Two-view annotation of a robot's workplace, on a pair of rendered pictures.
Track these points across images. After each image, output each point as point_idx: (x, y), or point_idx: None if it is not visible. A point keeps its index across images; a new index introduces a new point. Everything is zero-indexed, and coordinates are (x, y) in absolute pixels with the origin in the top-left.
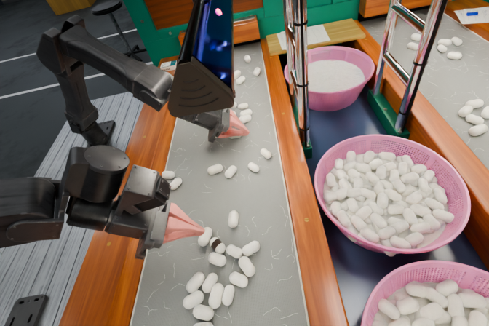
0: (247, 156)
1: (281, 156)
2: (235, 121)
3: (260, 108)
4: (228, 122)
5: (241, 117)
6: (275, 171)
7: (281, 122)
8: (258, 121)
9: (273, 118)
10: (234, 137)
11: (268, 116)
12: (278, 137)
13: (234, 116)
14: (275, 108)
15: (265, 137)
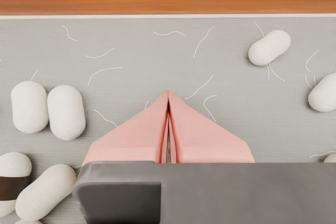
0: (258, 113)
1: None
2: (207, 126)
3: (15, 53)
4: (304, 171)
5: (63, 120)
6: (327, 33)
7: None
8: (91, 66)
9: None
10: (167, 160)
11: (75, 32)
12: None
13: (146, 129)
14: None
15: (181, 48)
